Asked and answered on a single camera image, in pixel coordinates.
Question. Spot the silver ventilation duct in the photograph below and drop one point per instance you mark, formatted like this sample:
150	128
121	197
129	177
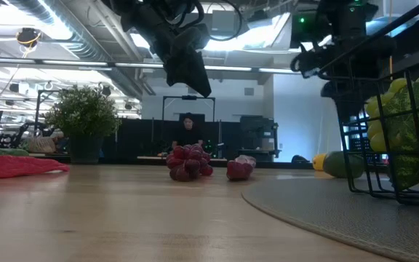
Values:
86	36

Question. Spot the round grey mat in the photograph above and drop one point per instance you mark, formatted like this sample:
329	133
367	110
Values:
340	218

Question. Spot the small black dome object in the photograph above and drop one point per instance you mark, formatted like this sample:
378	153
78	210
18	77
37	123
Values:
299	159

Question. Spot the black gantry frame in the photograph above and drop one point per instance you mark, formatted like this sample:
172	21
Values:
189	98

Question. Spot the grey wall box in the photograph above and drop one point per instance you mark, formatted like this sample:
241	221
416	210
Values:
248	91

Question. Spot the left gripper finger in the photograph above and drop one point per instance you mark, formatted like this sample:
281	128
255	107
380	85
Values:
189	76

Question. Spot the orange carrot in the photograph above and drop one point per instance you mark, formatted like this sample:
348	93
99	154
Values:
24	166

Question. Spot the green avocado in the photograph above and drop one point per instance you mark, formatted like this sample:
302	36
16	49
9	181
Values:
342	164

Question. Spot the beige woven bag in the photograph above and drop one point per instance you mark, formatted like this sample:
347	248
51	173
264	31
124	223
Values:
42	145

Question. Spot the black round ceiling device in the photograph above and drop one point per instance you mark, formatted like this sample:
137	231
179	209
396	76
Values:
27	36

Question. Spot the long ceiling light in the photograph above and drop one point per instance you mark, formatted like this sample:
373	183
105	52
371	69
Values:
67	63
275	70
231	68

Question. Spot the potted green plant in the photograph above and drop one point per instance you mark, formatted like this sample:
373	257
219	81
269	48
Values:
82	113

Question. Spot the black equipment cabinet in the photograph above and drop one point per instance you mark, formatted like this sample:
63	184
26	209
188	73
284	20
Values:
258	134

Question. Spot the red grape bunch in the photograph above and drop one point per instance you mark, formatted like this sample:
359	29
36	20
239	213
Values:
189	163

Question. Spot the black metal stand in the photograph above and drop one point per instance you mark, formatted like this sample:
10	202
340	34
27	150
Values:
36	109

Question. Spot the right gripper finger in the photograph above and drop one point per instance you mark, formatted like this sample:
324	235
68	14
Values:
342	100
309	65

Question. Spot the yellow lemon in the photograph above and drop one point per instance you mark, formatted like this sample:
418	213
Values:
318	162

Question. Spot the black partition panel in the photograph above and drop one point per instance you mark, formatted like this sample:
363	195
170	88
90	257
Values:
140	138

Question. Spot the person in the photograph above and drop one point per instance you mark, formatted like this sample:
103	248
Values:
187	136

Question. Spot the dark green cucumber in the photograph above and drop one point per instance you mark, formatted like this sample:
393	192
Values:
2	151

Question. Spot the watermelon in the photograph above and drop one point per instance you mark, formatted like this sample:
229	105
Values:
375	142

